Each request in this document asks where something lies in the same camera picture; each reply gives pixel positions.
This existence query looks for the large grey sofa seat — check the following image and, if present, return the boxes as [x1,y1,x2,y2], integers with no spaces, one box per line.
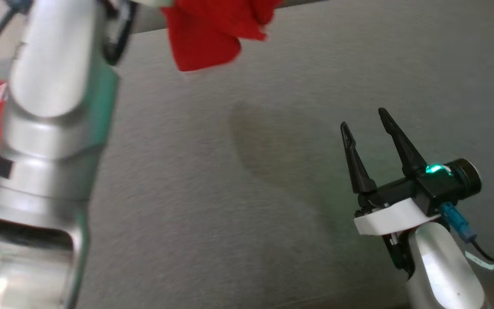
[73,0,494,309]

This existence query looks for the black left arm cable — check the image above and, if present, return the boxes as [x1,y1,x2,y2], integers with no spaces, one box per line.
[100,0,139,66]

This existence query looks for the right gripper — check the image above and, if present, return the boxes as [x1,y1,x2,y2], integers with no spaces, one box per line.
[340,108,443,237]

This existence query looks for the blue cable connector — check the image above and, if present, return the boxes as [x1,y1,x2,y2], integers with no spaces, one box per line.
[439,203,478,243]

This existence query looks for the red white-trimmed shirt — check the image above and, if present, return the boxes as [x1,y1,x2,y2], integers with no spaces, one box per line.
[161,0,283,72]

